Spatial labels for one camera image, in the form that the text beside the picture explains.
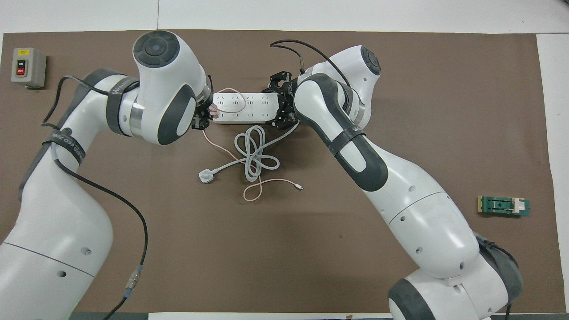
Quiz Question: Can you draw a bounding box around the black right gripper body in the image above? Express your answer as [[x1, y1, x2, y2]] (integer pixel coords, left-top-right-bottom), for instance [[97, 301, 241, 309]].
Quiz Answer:
[[276, 78, 297, 117]]

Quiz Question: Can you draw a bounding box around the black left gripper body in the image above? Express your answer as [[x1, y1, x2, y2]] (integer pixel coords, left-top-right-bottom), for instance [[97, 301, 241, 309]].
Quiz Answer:
[[194, 100, 214, 121]]

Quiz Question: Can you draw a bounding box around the grey on-off switch box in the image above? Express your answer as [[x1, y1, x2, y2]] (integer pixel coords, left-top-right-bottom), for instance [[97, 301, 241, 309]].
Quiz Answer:
[[11, 47, 47, 89]]

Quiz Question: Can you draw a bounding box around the brown table mat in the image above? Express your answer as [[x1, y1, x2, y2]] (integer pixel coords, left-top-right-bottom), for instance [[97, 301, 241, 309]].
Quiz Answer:
[[0, 30, 568, 314]]

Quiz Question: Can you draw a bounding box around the white power cord with plug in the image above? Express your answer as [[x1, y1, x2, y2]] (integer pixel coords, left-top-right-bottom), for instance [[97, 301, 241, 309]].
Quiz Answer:
[[197, 119, 300, 184]]

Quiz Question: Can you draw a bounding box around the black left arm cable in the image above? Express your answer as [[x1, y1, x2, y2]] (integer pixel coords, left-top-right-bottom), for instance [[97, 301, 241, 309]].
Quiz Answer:
[[40, 76, 148, 320]]

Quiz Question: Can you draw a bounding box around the pink charging cable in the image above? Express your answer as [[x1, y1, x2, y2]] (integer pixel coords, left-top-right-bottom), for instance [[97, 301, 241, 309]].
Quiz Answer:
[[202, 87, 305, 203]]

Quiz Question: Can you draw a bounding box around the black velcro cable strap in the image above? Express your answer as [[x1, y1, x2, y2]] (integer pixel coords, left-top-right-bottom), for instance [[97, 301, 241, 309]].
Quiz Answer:
[[42, 128, 86, 166], [328, 124, 367, 157]]

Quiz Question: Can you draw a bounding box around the white power strip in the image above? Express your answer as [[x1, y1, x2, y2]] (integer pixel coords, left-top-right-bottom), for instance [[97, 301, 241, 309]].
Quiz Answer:
[[212, 92, 285, 125]]

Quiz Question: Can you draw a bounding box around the green circuit board fixture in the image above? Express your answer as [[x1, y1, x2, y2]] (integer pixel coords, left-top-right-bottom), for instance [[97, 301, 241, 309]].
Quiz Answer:
[[477, 196, 531, 219]]

